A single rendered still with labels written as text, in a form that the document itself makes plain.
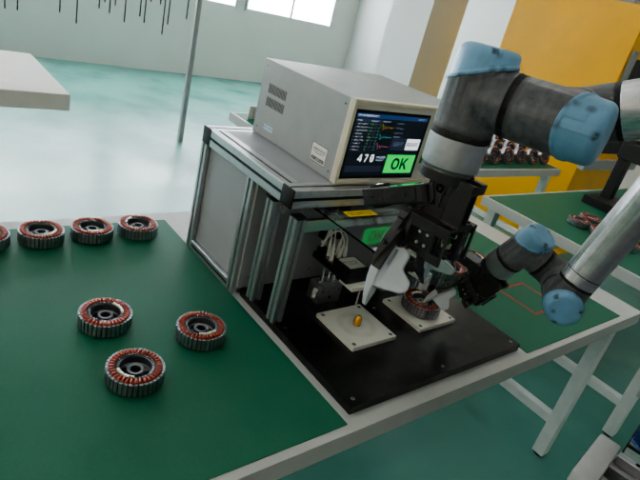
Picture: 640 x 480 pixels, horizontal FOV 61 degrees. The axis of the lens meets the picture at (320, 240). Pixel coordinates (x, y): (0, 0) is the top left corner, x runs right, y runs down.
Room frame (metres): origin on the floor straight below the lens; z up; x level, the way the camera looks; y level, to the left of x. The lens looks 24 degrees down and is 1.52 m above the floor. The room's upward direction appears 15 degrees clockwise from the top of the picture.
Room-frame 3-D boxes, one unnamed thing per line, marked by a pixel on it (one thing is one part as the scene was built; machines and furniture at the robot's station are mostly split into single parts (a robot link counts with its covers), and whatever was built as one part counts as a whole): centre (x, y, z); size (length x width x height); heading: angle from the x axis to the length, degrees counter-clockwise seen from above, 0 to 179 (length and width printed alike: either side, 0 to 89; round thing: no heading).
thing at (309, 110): (1.52, -0.02, 1.22); 0.44 x 0.39 x 0.20; 133
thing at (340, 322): (1.19, -0.15, 0.78); 0.15 x 0.15 x 0.01; 43
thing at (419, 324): (1.36, -0.32, 0.78); 0.15 x 0.15 x 0.01; 43
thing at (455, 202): (0.69, -0.14, 1.29); 0.09 x 0.08 x 0.12; 51
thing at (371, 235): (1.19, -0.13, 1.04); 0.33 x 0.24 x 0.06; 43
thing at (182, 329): (1.01, 0.21, 0.77); 0.11 x 0.11 x 0.04
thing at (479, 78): (0.69, -0.14, 1.45); 0.09 x 0.08 x 0.11; 59
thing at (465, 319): (1.29, -0.22, 0.76); 0.64 x 0.47 x 0.02; 133
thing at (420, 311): (1.36, -0.32, 0.80); 0.11 x 0.11 x 0.04
